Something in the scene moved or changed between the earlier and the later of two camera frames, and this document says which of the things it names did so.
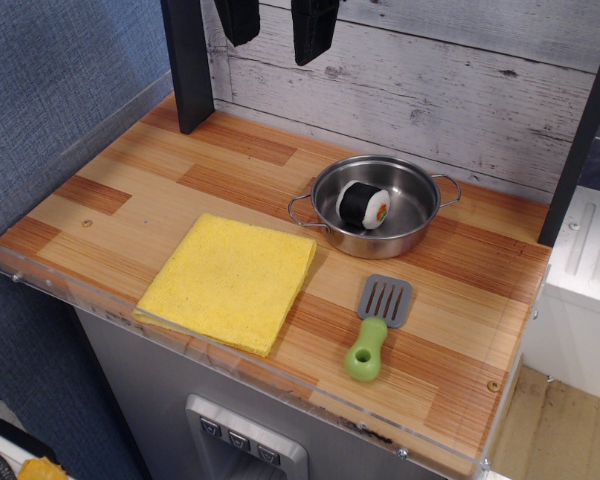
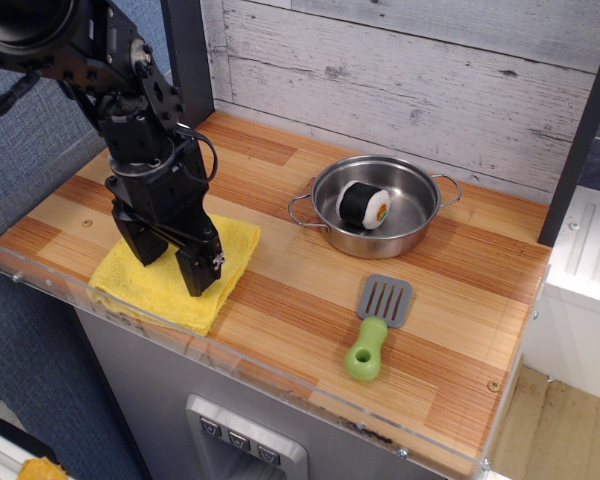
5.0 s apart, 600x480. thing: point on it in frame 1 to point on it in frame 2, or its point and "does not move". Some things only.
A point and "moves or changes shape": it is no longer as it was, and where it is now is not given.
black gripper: x=314 y=23 to x=169 y=186
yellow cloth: x=228 y=282 moves or changes shape
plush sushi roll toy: x=363 y=205 does not move
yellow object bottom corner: x=41 y=468 does not move
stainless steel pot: x=375 y=206 does not move
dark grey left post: x=189 y=59 does not move
